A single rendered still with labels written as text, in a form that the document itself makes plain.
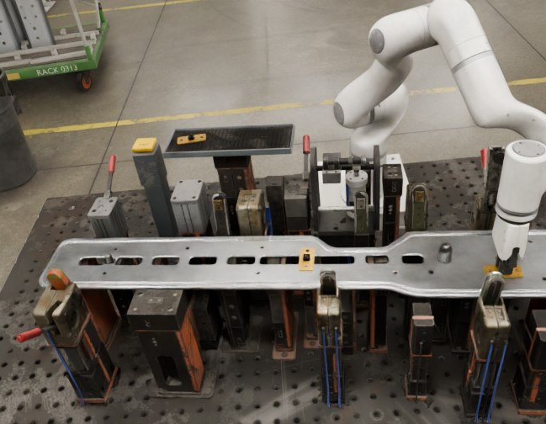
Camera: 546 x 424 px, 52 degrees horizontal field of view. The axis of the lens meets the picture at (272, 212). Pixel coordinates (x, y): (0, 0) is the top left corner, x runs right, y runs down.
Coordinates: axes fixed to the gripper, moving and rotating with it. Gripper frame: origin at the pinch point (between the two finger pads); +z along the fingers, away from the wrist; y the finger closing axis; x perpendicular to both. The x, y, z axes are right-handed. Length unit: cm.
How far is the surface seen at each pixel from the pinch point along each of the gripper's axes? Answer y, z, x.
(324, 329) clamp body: 17.3, 3.1, -41.6
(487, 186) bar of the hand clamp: -18.7, -8.7, -1.4
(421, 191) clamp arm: -20.1, -6.5, -17.0
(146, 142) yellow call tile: -39, -13, -95
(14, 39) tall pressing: -345, 63, -321
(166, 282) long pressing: 3, 3, -82
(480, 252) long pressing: -7.0, 3.0, -3.7
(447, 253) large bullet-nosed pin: -3.5, -0.1, -12.3
